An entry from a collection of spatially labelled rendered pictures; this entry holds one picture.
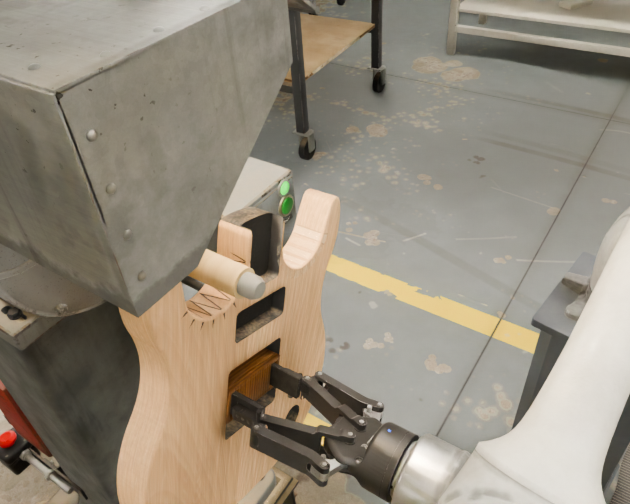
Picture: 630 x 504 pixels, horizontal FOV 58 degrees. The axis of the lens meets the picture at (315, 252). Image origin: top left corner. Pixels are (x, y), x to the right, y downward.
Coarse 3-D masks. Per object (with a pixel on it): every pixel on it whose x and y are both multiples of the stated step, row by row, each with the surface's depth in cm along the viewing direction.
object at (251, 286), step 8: (248, 272) 55; (240, 280) 54; (248, 280) 54; (256, 280) 54; (240, 288) 54; (248, 288) 53; (256, 288) 53; (264, 288) 55; (248, 296) 54; (256, 296) 54
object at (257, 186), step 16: (256, 160) 97; (240, 176) 93; (256, 176) 93; (272, 176) 93; (288, 176) 93; (240, 192) 90; (256, 192) 89; (272, 192) 91; (288, 192) 94; (240, 208) 86; (272, 208) 92; (288, 224) 98
